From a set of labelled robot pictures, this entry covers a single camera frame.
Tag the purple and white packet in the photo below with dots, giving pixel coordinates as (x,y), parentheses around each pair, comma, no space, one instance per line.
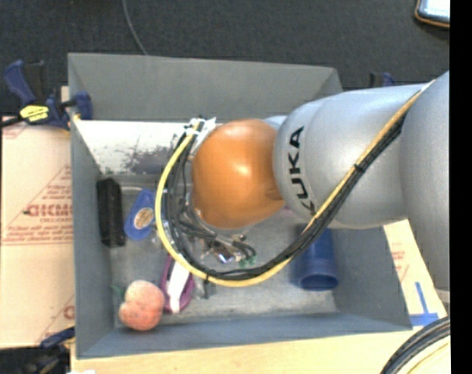
(178,286)

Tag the grey metal bin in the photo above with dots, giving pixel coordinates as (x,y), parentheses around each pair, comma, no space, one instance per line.
(259,306)

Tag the blue plastic cup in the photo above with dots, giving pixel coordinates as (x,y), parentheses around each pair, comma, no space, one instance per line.
(317,264)

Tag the blue packet with round label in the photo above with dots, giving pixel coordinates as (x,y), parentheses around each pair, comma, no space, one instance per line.
(140,216)

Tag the toy peach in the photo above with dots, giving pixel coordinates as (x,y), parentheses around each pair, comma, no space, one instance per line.
(141,306)

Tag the black flat block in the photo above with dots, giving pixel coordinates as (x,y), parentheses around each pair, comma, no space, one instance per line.
(111,213)

